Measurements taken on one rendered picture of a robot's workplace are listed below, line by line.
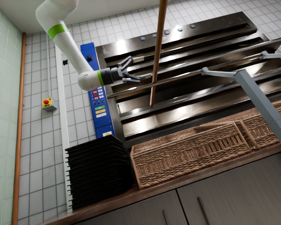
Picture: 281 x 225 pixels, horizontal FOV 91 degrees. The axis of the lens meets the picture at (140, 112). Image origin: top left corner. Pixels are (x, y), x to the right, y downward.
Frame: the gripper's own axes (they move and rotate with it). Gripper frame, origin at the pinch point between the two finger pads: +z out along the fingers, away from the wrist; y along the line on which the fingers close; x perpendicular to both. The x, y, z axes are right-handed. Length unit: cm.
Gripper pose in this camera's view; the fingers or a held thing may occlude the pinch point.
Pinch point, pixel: (145, 66)
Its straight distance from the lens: 86.6
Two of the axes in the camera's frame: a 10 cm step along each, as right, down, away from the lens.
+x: -0.2, -3.9, -9.2
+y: 2.9, 8.8, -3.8
